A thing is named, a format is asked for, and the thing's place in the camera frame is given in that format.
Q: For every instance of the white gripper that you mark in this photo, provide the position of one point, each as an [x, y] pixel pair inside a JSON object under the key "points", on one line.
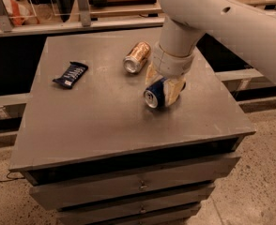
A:
{"points": [[172, 64]]}

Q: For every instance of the blue pepsi can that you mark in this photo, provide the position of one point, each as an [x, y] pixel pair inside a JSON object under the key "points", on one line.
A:
{"points": [[154, 95]]}

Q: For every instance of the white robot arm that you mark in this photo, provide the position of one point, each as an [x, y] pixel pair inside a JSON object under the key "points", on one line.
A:
{"points": [[247, 31]]}

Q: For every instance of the gold soda can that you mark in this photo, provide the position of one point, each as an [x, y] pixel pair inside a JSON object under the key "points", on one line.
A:
{"points": [[137, 57]]}

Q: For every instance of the dark blue snack wrapper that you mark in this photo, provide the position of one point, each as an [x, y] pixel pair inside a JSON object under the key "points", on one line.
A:
{"points": [[71, 76]]}

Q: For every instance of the grey drawer cabinet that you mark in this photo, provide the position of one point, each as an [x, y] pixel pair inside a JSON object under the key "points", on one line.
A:
{"points": [[103, 125]]}

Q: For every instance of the top grey drawer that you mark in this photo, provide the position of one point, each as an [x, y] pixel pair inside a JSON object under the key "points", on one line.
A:
{"points": [[118, 184]]}

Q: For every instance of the grey drawer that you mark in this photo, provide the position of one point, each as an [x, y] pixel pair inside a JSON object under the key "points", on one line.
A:
{"points": [[118, 184], [138, 205], [156, 217]]}

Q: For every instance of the middle grey drawer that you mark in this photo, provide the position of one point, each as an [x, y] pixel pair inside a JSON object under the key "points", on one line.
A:
{"points": [[138, 205]]}

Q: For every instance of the bottom grey drawer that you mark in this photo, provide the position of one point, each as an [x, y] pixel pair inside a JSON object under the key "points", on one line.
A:
{"points": [[156, 217]]}

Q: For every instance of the orange white bag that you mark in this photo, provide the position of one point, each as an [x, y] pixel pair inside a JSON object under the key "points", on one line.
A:
{"points": [[19, 14]]}

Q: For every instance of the metal railing frame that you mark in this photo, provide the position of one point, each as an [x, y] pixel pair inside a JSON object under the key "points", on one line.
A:
{"points": [[81, 19]]}

